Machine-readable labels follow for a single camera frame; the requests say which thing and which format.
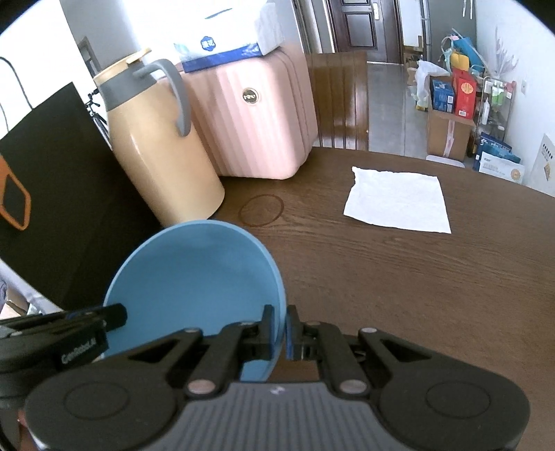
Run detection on blue paper gift bag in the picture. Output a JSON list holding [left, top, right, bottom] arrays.
[[440, 37, 475, 70]]

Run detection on black paper bag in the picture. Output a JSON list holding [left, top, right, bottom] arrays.
[[0, 56, 163, 310]]

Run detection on white plastic bag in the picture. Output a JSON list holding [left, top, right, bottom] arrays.
[[408, 60, 447, 109]]

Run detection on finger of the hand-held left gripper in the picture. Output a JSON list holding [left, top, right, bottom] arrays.
[[65, 304, 128, 332]]

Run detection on white printed board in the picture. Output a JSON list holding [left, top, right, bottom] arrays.
[[531, 132, 555, 196]]

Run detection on blue white flat boxes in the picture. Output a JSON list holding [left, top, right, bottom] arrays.
[[477, 134, 525, 185]]

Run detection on black bicycle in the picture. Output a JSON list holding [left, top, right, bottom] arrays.
[[84, 91, 111, 148]]

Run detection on dried flower bunch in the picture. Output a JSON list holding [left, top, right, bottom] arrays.
[[494, 26, 520, 79]]

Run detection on dark wooden door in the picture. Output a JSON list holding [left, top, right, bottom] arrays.
[[325, 0, 404, 65]]

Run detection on grey refrigerator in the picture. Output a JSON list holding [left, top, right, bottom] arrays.
[[418, 0, 478, 44]]

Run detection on yellow thermos jug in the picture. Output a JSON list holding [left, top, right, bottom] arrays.
[[93, 49, 226, 228]]

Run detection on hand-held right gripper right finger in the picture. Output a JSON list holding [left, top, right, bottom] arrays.
[[284, 305, 434, 397]]

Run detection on red carton box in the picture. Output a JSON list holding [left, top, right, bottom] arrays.
[[453, 69, 478, 119]]

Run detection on pink ribbed suitcase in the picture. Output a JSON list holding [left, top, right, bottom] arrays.
[[176, 43, 319, 180]]

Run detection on dark wooden chair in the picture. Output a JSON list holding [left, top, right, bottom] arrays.
[[304, 51, 370, 152]]

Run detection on blue white tissue pack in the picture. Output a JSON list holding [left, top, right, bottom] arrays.
[[173, 0, 284, 74]]

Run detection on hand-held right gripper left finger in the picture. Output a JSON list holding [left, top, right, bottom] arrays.
[[126, 305, 278, 397]]

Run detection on orange bag tag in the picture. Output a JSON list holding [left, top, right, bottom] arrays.
[[0, 155, 33, 229]]

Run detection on blue carton box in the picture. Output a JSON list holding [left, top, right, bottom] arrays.
[[430, 78, 456, 114]]

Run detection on wire storage rack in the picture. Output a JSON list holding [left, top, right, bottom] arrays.
[[470, 77, 516, 157]]

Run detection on brown cardboard box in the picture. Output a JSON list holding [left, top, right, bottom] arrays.
[[426, 108, 476, 160]]

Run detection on blue bowl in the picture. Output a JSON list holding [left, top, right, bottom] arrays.
[[103, 220, 287, 382]]

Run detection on white paper napkin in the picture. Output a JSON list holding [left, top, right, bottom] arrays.
[[343, 166, 452, 235]]

